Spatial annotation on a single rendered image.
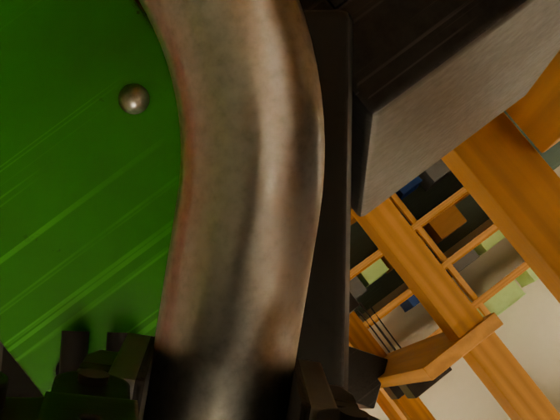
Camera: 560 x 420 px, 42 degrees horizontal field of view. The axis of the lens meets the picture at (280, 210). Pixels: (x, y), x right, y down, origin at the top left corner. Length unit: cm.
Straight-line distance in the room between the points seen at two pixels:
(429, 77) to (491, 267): 959
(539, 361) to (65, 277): 974
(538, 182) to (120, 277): 84
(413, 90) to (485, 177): 72
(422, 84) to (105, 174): 15
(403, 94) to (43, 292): 17
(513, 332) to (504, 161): 885
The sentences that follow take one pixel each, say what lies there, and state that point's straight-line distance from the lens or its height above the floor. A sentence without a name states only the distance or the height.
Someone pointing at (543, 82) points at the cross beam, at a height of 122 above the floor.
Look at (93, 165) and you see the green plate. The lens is 28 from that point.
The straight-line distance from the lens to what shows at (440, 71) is 35.
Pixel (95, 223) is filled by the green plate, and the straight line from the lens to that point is 28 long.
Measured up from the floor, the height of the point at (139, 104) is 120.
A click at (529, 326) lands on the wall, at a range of 997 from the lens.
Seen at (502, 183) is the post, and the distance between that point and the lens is 105.
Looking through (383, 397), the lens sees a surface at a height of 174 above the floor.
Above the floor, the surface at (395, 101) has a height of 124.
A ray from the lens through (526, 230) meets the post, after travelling 105.
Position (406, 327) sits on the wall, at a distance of 951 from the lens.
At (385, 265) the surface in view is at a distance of 901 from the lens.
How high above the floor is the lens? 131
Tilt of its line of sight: 11 degrees down
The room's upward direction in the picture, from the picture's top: 143 degrees clockwise
